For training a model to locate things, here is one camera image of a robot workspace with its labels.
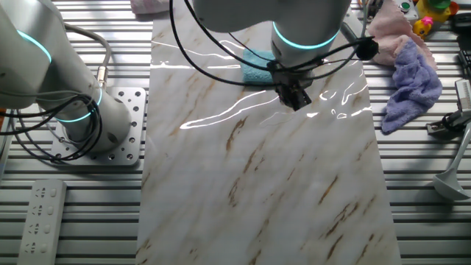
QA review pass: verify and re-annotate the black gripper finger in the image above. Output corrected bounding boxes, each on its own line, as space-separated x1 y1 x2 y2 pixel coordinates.
278 86 296 108
292 86 312 112

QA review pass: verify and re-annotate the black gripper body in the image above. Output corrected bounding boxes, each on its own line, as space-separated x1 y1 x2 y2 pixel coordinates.
271 66 316 96

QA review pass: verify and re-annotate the light blue terry cloth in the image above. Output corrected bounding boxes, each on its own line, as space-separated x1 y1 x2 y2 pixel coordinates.
240 49 277 85

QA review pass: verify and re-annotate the pale pink cloth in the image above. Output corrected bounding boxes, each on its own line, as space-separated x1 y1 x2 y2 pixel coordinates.
367 0 439 71

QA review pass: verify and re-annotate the purple terry cloth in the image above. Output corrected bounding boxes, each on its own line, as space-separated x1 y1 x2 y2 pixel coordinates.
380 38 444 135

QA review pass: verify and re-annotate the marble pattern table mat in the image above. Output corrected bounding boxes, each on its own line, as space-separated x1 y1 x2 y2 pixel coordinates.
135 0 402 265

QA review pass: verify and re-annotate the small yellow rubber duck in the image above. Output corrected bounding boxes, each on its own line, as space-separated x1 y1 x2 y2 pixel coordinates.
411 15 434 40

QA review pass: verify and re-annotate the folded pink white towel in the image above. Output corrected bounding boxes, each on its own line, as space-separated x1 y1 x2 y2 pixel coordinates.
130 0 174 15

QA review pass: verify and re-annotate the yellow toy with green cap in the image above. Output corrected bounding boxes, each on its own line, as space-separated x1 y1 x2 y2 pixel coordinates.
415 0 460 23

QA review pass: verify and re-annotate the white power strip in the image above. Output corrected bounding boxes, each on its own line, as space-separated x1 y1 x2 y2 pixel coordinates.
16 179 68 265

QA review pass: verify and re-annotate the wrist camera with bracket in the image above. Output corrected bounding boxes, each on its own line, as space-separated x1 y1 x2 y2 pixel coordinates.
340 16 380 62

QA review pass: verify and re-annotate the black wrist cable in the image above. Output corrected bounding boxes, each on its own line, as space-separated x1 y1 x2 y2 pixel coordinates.
168 0 369 89

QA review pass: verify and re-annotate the metal bracket with black clamp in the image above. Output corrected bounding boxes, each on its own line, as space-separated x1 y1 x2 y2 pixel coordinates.
425 109 471 138

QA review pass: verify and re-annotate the grey exterior camera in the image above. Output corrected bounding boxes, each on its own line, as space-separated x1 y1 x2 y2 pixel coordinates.
454 78 471 113

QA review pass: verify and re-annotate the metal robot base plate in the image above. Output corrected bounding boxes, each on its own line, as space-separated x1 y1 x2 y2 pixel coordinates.
50 86 147 166

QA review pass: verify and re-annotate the thick grey robot cable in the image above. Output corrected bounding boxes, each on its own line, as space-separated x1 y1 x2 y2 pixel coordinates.
64 22 113 91

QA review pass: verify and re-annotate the black base cable bundle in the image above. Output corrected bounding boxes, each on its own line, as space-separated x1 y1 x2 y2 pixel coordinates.
0 91 104 163

